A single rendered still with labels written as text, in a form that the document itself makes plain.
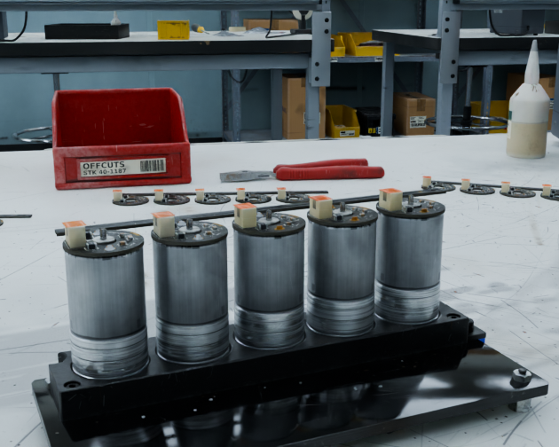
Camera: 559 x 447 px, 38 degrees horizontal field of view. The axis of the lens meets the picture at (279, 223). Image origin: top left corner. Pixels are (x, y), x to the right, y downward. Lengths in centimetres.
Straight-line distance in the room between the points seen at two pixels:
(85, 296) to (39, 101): 451
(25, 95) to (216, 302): 451
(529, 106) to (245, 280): 49
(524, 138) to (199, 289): 51
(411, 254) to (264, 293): 6
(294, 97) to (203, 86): 61
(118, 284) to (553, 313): 21
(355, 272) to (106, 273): 9
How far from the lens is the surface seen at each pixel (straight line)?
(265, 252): 27
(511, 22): 306
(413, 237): 29
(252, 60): 270
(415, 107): 459
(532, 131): 74
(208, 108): 478
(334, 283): 28
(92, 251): 25
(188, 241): 26
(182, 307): 26
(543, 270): 44
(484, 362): 30
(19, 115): 477
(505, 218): 54
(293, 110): 443
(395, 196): 29
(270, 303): 27
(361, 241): 28
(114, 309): 26
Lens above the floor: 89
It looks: 16 degrees down
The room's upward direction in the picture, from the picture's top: straight up
